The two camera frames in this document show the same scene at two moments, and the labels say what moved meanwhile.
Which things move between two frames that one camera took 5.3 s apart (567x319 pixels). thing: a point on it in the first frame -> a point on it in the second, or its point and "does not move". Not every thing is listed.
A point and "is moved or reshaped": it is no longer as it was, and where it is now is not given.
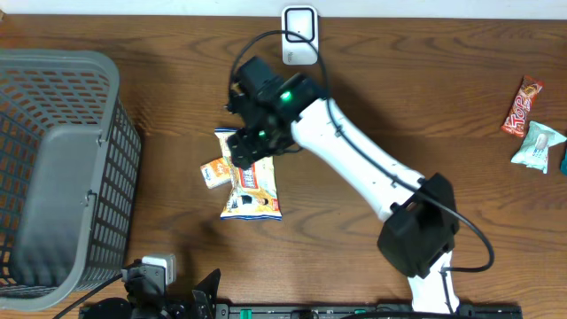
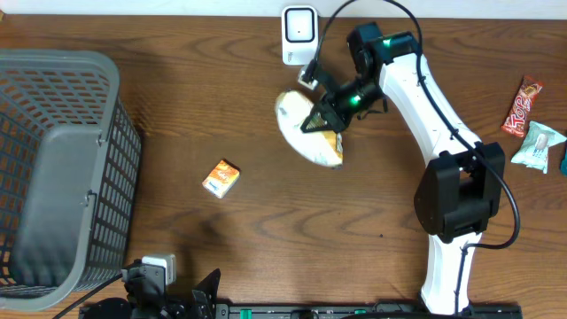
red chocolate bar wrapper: [516, 119] does not move
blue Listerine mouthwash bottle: [563, 164] does not move
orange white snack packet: [216, 173] is moved or reshaped
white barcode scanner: [304, 19] does not move
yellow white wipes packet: [252, 194] is moved or reshaped
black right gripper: [245, 150] -> [341, 118]
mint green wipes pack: [533, 151] does not move
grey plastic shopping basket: [70, 161] does not move
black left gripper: [204, 299] does not move
